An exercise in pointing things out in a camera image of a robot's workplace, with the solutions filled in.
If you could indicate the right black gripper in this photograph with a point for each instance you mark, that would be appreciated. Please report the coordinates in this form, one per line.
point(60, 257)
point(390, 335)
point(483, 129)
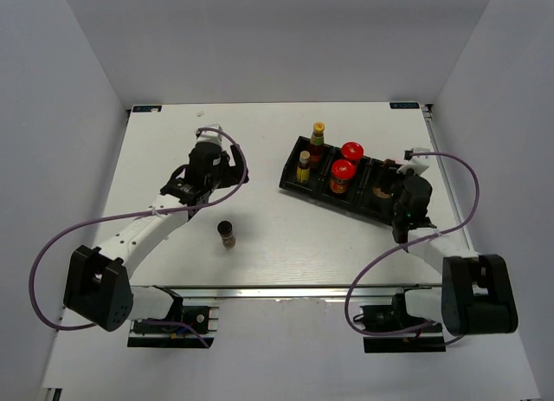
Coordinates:
point(389, 172)

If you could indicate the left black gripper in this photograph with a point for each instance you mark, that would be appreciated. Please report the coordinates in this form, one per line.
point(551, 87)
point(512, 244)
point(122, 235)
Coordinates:
point(233, 174)

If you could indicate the red-lid sauce jar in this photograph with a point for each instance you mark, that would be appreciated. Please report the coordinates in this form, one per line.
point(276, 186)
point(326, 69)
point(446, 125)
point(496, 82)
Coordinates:
point(352, 152)
point(342, 173)

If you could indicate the black-lid spice bottle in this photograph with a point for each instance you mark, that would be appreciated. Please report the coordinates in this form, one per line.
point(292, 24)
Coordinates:
point(225, 230)

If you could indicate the yellow-label small bottle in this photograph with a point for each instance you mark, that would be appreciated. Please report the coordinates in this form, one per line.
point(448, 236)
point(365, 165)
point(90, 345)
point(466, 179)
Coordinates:
point(303, 168)

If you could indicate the red-label sauce bottle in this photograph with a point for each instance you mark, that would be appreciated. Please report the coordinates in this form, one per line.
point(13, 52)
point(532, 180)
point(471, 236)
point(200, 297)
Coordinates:
point(316, 145)

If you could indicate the pink-lid spice bottle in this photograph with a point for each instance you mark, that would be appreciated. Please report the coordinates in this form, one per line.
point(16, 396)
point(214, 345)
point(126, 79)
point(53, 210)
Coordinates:
point(381, 194)

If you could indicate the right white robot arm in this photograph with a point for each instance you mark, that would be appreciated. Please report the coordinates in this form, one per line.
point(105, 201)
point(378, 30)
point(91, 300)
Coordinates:
point(475, 296)

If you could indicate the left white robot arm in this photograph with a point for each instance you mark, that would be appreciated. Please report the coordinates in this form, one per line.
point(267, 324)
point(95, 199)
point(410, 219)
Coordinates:
point(98, 285)

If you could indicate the black three-compartment tray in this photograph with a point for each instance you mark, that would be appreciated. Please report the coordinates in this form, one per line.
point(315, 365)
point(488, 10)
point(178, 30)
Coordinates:
point(364, 189)

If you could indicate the left blue corner sticker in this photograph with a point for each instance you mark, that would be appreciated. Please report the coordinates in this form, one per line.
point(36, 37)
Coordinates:
point(147, 109)

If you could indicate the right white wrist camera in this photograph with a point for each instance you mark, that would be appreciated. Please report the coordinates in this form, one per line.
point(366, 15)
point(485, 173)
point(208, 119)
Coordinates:
point(417, 161)

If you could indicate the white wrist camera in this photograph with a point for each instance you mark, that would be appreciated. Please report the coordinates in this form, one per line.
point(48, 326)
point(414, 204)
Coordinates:
point(417, 161)
point(209, 134)

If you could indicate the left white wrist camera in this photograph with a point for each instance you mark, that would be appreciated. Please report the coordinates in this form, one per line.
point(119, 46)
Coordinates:
point(209, 134)

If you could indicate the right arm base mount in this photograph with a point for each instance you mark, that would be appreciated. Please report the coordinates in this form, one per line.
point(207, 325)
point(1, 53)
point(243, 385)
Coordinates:
point(390, 317)

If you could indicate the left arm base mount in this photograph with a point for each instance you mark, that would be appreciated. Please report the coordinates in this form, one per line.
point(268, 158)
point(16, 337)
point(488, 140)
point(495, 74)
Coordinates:
point(188, 323)

